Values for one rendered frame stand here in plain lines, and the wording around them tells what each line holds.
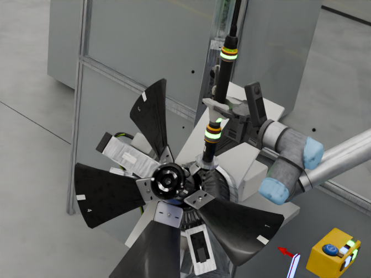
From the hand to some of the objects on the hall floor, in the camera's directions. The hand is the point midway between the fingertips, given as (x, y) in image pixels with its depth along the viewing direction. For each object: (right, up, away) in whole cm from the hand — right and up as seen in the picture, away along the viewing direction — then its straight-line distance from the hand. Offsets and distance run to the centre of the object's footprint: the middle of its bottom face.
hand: (211, 96), depth 179 cm
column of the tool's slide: (-16, -95, +138) cm, 168 cm away
